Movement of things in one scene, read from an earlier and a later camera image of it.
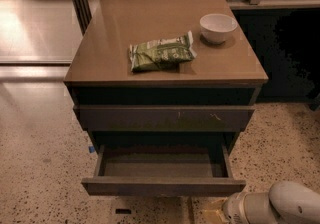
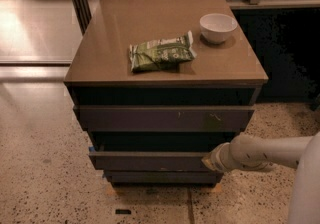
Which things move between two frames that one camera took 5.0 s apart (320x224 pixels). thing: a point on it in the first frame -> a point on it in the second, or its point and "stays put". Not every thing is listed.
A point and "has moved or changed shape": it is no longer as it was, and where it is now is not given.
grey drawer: [162, 170] has moved or changed shape
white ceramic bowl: [217, 27] stays put
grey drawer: [162, 118] stays put
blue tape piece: [91, 149] stays put
